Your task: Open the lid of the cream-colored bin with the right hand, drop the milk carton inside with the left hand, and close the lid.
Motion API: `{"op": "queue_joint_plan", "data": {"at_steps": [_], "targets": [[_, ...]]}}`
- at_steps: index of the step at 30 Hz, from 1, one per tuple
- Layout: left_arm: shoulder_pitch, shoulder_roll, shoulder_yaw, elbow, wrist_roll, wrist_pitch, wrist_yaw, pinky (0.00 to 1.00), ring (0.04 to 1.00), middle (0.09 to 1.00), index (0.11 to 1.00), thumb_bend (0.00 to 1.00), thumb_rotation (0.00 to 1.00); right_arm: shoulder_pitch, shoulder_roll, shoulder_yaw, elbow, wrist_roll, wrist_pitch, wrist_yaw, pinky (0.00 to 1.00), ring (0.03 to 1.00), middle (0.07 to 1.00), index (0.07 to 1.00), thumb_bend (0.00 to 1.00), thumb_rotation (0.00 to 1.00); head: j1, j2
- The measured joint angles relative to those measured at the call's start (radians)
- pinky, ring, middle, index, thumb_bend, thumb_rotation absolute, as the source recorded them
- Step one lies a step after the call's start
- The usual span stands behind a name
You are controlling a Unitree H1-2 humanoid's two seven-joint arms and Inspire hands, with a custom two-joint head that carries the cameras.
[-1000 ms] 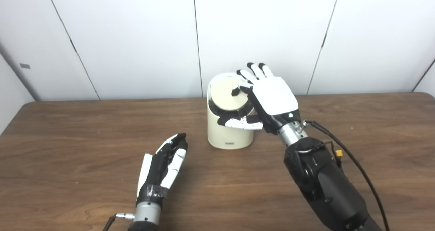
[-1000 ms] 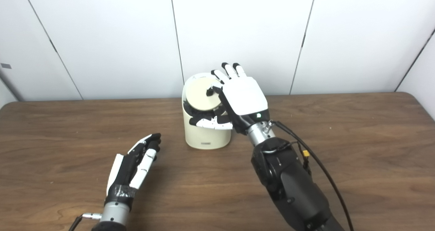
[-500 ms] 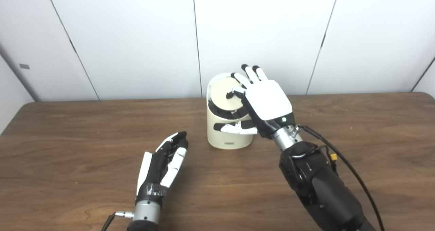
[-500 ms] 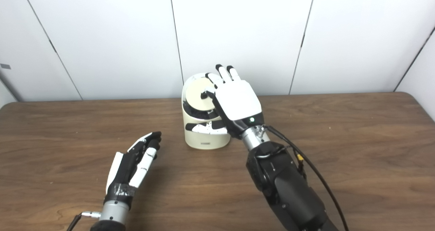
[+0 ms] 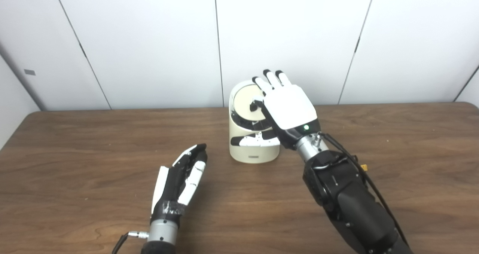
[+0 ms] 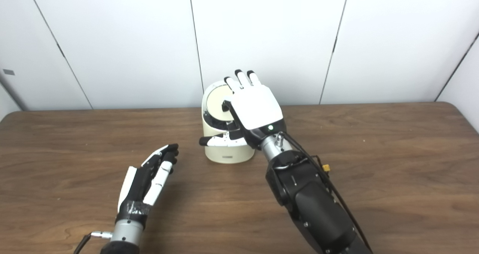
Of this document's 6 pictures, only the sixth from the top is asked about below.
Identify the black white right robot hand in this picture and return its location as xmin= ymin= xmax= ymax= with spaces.
xmin=199 ymin=70 xmax=287 ymax=150

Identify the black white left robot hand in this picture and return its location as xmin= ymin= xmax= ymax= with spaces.
xmin=117 ymin=144 xmax=179 ymax=224

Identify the round cream bin lid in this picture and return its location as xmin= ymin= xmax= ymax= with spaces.
xmin=207 ymin=85 xmax=234 ymax=122

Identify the cream-colored plastic bin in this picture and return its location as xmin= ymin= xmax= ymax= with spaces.
xmin=201 ymin=80 xmax=256 ymax=164

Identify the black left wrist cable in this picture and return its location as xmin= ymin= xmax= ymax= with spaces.
xmin=73 ymin=231 xmax=113 ymax=254

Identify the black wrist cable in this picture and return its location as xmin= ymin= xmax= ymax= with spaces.
xmin=277 ymin=132 xmax=375 ymax=254
xmin=73 ymin=231 xmax=113 ymax=254

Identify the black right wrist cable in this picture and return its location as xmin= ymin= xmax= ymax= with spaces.
xmin=277 ymin=132 xmax=375 ymax=254

